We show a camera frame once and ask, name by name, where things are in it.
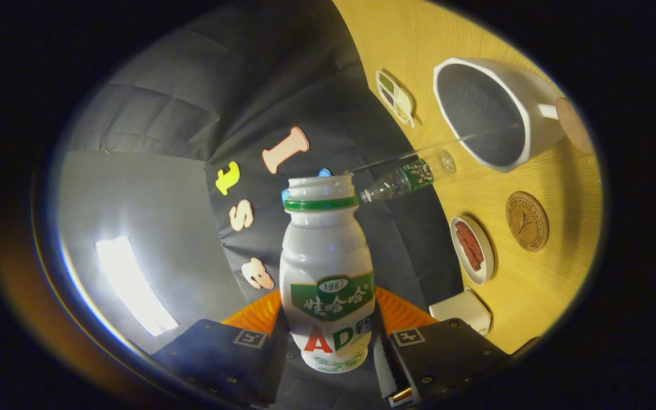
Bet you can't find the round beige plate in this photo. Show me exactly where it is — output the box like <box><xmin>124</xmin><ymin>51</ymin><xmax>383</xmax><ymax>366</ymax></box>
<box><xmin>450</xmin><ymin>215</ymin><xmax>495</xmax><ymax>286</ymax></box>

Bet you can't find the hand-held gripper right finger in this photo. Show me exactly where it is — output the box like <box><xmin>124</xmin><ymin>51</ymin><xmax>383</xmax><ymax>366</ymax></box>
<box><xmin>371</xmin><ymin>286</ymin><xmax>512</xmax><ymax>408</ymax></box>

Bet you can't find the white cup wooden handle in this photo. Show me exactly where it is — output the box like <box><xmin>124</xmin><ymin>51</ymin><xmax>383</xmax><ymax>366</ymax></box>
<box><xmin>433</xmin><ymin>57</ymin><xmax>595</xmax><ymax>174</ymax></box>

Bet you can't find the cream toaster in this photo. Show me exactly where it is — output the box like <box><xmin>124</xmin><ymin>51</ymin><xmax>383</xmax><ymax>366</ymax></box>
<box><xmin>429</xmin><ymin>288</ymin><xmax>492</xmax><ymax>337</ymax></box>

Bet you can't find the wooden table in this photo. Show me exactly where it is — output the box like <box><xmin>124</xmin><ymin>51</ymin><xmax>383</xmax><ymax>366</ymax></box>
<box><xmin>333</xmin><ymin>0</ymin><xmax>603</xmax><ymax>355</ymax></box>

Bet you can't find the white divided snack tray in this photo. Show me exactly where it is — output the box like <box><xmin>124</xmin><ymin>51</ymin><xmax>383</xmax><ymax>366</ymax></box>
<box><xmin>375</xmin><ymin>69</ymin><xmax>416</xmax><ymax>128</ymax></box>

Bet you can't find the clear plastic water bottle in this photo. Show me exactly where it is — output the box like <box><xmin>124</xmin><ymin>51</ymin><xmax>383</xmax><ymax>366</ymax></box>
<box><xmin>359</xmin><ymin>149</ymin><xmax>457</xmax><ymax>204</ymax></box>

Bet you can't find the ceiling light panel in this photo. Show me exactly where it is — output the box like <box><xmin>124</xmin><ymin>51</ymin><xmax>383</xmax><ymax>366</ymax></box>
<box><xmin>95</xmin><ymin>236</ymin><xmax>181</xmax><ymax>337</ymax></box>

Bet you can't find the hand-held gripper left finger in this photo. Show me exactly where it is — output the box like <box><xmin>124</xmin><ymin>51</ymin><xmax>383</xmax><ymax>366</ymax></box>
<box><xmin>151</xmin><ymin>289</ymin><xmax>290</xmax><ymax>408</ymax></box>

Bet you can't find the white juice bottle green label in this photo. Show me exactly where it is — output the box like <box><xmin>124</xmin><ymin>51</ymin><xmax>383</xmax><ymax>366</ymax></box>
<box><xmin>278</xmin><ymin>175</ymin><xmax>376</xmax><ymax>374</ymax></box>

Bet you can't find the round cork coaster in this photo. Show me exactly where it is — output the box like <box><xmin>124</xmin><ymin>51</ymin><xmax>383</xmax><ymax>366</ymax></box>
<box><xmin>505</xmin><ymin>191</ymin><xmax>550</xmax><ymax>252</ymax></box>

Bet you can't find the red meat slice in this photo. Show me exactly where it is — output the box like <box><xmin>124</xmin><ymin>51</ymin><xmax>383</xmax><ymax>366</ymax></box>
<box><xmin>455</xmin><ymin>223</ymin><xmax>479</xmax><ymax>272</ymax></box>
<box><xmin>462</xmin><ymin>221</ymin><xmax>485</xmax><ymax>264</ymax></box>

